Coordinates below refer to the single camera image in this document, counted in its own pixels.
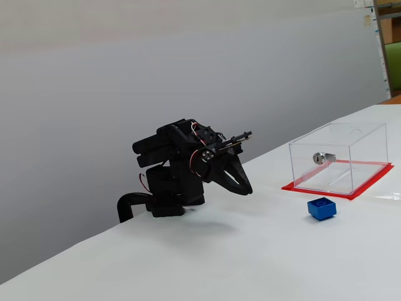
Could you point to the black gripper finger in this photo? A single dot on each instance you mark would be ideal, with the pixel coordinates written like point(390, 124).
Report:
point(239, 171)
point(228, 185)

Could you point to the blue lego brick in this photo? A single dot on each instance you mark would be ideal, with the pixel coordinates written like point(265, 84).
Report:
point(321, 209)

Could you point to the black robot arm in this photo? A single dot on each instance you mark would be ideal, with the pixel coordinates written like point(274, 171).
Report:
point(163, 147)

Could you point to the transparent plastic box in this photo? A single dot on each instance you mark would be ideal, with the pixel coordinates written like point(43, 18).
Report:
point(366, 147)

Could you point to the black table clamp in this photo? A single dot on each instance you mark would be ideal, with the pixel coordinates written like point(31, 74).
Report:
point(125, 203)

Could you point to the brown wooden table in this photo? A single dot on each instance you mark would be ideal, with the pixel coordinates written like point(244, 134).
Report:
point(391, 100)

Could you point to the green panel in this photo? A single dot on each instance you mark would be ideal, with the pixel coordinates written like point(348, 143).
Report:
point(394, 66)

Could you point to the beige sticky note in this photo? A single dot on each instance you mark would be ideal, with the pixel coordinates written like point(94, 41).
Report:
point(367, 20)

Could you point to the white paper note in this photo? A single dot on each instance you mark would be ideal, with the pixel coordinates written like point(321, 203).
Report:
point(361, 3)

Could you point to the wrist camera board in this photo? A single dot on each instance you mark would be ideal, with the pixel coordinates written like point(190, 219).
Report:
point(235, 141)

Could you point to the wooden shelf frame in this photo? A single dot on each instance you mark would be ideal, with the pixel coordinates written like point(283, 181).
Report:
point(380, 31)

